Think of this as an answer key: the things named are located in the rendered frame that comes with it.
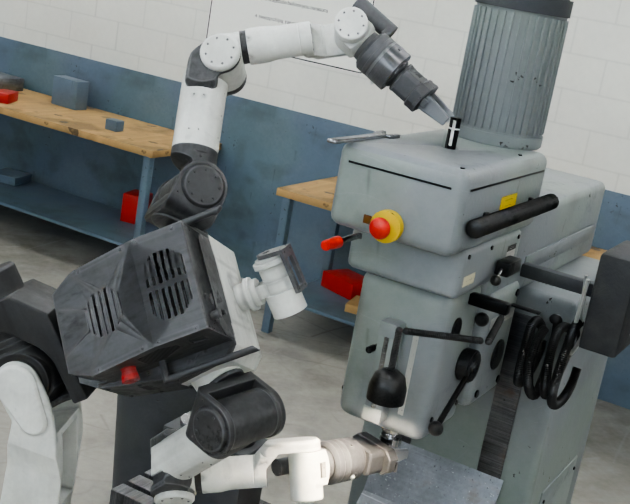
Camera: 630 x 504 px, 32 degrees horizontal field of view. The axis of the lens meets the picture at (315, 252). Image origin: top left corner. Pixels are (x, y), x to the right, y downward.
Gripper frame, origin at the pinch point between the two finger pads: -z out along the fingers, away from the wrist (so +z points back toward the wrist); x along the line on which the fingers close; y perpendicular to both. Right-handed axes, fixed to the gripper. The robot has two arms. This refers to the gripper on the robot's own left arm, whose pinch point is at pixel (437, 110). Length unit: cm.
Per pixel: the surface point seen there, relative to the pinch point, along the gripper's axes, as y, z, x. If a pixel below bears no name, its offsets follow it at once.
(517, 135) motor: 4.3, -14.7, -16.3
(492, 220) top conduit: -5.2, -22.0, 16.8
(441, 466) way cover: -70, -55, -35
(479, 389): -41, -46, -12
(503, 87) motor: 9.8, -6.0, -14.8
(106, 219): -289, 155, -456
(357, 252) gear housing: -29.4, -7.3, 9.9
